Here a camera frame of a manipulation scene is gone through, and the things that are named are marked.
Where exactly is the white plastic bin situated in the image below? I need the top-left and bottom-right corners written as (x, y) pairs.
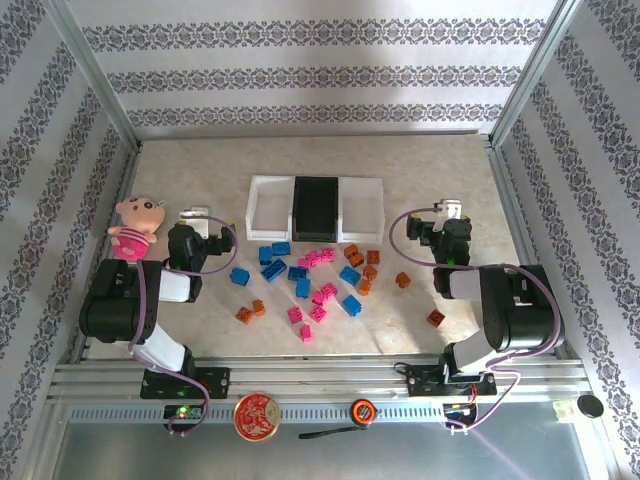
top-left (337, 176), bottom-right (385, 244)
top-left (245, 174), bottom-right (297, 242)

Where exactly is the pink plush doll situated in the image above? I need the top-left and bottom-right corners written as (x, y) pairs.
top-left (108, 195), bottom-right (167, 262)

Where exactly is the black plastic bin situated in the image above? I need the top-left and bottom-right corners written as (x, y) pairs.
top-left (291, 175), bottom-right (342, 243)

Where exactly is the controller board with green light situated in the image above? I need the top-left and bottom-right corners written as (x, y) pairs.
top-left (164, 403), bottom-right (205, 421)

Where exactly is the red round tin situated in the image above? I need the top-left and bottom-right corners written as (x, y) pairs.
top-left (233, 393), bottom-right (281, 443)

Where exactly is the orange black tape measure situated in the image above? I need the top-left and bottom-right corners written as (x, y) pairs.
top-left (298, 398), bottom-right (377, 441)

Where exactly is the grey metal panel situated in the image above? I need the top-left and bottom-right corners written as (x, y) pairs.
top-left (49, 422), bottom-right (606, 480)

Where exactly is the black round knob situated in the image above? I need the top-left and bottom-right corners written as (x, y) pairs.
top-left (577, 394), bottom-right (605, 419)

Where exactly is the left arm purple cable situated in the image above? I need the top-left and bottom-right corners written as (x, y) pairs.
top-left (127, 214), bottom-right (240, 439)

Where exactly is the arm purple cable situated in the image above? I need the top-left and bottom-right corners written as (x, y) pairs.
top-left (127, 214), bottom-right (240, 439)
top-left (389, 209), bottom-right (565, 436)

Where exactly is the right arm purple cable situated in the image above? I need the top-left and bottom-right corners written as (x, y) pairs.
top-left (389, 209), bottom-right (565, 436)

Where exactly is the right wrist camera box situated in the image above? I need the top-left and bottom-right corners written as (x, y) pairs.
top-left (432, 198), bottom-right (464, 221)

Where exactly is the aluminium frame side rail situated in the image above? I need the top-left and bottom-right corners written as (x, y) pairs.
top-left (487, 142), bottom-right (584, 364)

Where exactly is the aluminium frame back rail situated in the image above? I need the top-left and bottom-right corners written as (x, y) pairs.
top-left (135, 129), bottom-right (482, 140)

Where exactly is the aluminium frame front rail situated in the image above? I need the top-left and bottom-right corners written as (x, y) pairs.
top-left (47, 355), bottom-right (586, 401)

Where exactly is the small board with coloured wires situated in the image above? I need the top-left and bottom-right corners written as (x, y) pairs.
top-left (442, 399), bottom-right (476, 419)

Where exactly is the aluminium frame post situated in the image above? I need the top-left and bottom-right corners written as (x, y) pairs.
top-left (42, 0), bottom-right (144, 151)
top-left (489, 0), bottom-right (586, 151)

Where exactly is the grey slotted cable duct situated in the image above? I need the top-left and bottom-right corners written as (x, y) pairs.
top-left (67, 403), bottom-right (451, 425)

